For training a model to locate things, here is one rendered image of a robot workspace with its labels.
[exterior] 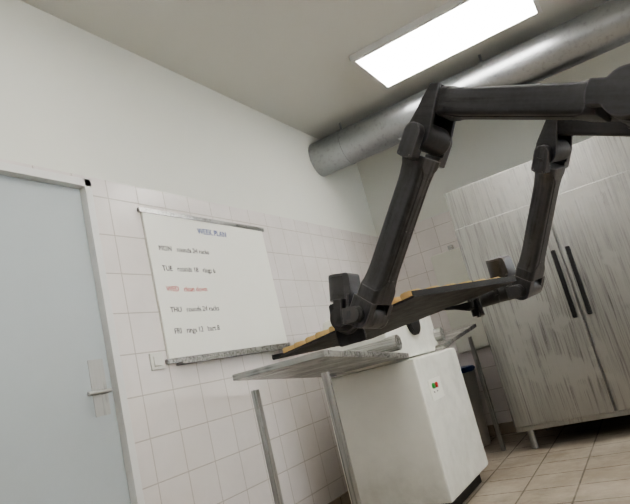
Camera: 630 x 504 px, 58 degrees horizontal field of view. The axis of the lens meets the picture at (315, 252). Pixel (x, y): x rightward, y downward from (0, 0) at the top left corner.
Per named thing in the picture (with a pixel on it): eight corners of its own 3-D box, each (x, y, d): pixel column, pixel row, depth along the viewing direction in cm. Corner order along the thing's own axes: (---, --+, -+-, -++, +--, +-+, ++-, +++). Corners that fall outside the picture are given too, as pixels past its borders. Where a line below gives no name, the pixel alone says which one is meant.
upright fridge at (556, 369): (731, 398, 426) (634, 148, 469) (749, 422, 348) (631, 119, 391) (540, 429, 491) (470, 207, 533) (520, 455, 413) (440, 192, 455)
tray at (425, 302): (516, 280, 149) (514, 275, 149) (413, 297, 124) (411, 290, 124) (370, 339, 193) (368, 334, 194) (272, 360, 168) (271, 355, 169)
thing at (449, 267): (504, 342, 516) (471, 238, 536) (502, 343, 510) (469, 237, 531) (460, 353, 535) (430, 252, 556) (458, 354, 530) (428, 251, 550)
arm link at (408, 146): (425, 124, 107) (458, 137, 114) (403, 119, 111) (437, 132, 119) (355, 332, 115) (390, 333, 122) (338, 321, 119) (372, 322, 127)
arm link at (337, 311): (330, 331, 122) (356, 330, 121) (328, 299, 124) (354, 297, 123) (333, 334, 129) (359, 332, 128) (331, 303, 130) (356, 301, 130)
